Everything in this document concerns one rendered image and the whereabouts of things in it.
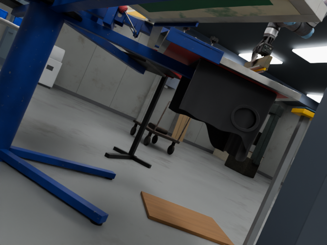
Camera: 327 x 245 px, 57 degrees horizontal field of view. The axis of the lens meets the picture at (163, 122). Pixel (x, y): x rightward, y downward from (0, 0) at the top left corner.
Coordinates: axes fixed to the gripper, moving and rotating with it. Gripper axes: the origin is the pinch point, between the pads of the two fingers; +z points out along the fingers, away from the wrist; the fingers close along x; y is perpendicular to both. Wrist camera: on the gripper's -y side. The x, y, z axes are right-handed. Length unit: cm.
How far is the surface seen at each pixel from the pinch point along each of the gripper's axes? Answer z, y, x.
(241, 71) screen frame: 13.3, 29.2, -15.4
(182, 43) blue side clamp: 14, 30, -50
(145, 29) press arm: 9, 3, -70
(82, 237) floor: 109, 59, -57
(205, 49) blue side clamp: 11.4, 30.3, -37.6
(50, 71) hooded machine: 60, -683, -292
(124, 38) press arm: 19, 3, -79
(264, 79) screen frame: 12.0, 29.2, -2.3
